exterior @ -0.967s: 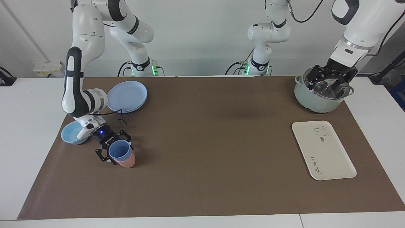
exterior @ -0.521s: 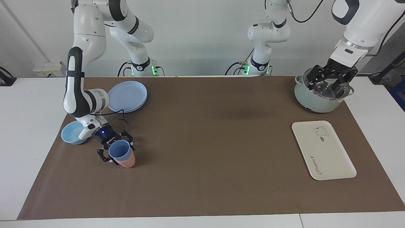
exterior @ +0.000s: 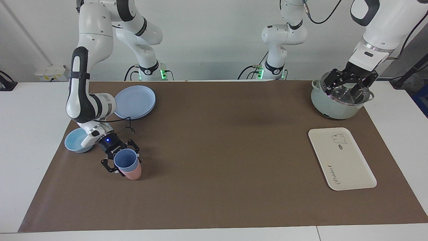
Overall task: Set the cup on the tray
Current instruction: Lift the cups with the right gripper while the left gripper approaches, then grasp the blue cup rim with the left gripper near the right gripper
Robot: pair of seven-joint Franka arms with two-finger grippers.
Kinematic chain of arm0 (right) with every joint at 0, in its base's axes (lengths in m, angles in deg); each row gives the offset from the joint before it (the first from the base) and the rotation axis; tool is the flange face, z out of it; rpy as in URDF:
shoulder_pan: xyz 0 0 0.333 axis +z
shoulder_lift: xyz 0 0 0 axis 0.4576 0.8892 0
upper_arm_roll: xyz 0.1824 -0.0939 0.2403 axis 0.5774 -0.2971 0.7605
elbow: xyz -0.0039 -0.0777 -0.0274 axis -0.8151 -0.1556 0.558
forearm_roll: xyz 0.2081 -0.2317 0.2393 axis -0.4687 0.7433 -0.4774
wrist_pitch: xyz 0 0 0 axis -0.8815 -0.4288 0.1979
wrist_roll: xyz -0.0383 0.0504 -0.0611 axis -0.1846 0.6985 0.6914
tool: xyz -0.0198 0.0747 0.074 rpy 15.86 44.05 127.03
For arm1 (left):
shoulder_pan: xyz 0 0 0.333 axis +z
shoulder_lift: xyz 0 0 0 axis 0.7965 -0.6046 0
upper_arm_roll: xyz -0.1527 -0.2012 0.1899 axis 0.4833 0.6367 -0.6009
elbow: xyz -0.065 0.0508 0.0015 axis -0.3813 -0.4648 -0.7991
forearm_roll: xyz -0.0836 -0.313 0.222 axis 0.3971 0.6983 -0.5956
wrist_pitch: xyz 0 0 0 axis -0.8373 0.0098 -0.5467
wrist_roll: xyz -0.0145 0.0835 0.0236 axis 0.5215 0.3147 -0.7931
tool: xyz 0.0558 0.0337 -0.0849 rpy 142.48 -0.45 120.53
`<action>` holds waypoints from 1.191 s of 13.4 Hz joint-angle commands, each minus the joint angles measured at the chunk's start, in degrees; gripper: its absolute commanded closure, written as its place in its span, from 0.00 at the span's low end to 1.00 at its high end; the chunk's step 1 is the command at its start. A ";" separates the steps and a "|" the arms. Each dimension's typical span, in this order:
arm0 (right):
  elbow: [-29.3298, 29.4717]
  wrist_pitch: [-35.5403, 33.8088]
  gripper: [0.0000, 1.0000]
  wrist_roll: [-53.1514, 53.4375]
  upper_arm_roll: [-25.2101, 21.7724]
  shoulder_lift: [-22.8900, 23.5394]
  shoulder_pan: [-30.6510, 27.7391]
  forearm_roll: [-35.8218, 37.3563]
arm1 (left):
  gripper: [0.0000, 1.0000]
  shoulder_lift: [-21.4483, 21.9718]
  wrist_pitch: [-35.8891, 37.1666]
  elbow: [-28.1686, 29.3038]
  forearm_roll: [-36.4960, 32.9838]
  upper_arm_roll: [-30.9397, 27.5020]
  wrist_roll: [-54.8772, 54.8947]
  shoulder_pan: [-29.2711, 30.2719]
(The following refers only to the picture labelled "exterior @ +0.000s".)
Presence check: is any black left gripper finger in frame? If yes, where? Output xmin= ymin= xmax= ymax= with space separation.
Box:
xmin=351 ymin=78 xmax=379 ymax=101
xmin=323 ymin=70 xmax=348 ymax=97

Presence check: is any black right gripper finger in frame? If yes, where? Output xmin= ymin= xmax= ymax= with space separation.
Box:
xmin=101 ymin=158 xmax=121 ymax=174
xmin=126 ymin=139 xmax=141 ymax=164

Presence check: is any blue plastic cup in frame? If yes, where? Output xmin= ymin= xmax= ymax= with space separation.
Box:
xmin=114 ymin=149 xmax=139 ymax=173

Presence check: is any pink plastic cup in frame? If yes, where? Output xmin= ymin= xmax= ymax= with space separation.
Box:
xmin=119 ymin=162 xmax=142 ymax=180

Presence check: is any cream rabbit print tray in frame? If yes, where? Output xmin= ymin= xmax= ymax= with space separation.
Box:
xmin=308 ymin=127 xmax=378 ymax=191

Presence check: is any pale green cooking pot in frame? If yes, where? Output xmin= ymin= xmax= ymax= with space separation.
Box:
xmin=310 ymin=79 xmax=375 ymax=120

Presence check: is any light blue plate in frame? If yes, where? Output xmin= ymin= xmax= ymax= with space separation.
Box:
xmin=114 ymin=85 xmax=156 ymax=120

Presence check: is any black stand leg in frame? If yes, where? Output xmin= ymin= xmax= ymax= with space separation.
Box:
xmin=390 ymin=50 xmax=428 ymax=89

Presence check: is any blue bin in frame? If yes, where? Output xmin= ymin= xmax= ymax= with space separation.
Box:
xmin=411 ymin=84 xmax=428 ymax=117

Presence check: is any brown paper table mat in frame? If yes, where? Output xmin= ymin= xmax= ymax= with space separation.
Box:
xmin=18 ymin=80 xmax=428 ymax=233

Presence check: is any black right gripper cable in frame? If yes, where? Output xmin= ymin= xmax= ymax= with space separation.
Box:
xmin=95 ymin=115 xmax=136 ymax=134

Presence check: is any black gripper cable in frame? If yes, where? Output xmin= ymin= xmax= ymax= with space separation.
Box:
xmin=388 ymin=13 xmax=428 ymax=61
xmin=95 ymin=115 xmax=136 ymax=134

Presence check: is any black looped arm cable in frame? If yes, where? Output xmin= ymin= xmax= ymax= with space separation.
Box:
xmin=303 ymin=0 xmax=343 ymax=24

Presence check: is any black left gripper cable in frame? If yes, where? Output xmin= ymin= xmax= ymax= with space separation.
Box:
xmin=388 ymin=13 xmax=428 ymax=61

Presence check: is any black arm base cable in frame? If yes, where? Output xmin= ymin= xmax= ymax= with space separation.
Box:
xmin=237 ymin=50 xmax=270 ymax=80
xmin=124 ymin=64 xmax=141 ymax=81

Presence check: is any white wall power strip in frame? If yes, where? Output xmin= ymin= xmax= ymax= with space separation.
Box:
xmin=35 ymin=65 xmax=69 ymax=81

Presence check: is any black clamp mount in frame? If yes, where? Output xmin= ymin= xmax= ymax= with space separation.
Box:
xmin=0 ymin=70 xmax=18 ymax=91

